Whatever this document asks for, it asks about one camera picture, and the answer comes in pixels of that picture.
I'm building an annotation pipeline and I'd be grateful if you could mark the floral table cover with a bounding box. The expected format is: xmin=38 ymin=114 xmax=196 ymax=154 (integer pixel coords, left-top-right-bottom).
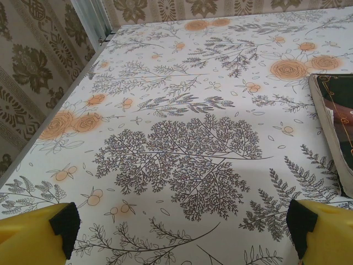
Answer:
xmin=0 ymin=7 xmax=353 ymax=265

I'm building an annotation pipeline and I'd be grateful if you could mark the aluminium corner post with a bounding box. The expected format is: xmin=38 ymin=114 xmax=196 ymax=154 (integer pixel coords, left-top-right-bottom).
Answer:
xmin=70 ymin=0 xmax=114 ymax=45

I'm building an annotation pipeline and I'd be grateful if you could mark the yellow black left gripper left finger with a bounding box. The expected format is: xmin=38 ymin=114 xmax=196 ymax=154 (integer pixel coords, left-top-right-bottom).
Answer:
xmin=0 ymin=202 xmax=81 ymax=265

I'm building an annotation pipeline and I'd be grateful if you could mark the dark Three Days book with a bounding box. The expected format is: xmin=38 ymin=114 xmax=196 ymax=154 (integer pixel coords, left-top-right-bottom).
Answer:
xmin=308 ymin=73 xmax=353 ymax=198

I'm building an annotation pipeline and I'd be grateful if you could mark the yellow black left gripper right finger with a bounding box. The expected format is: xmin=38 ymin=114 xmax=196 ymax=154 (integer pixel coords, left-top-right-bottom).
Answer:
xmin=286 ymin=198 xmax=353 ymax=265

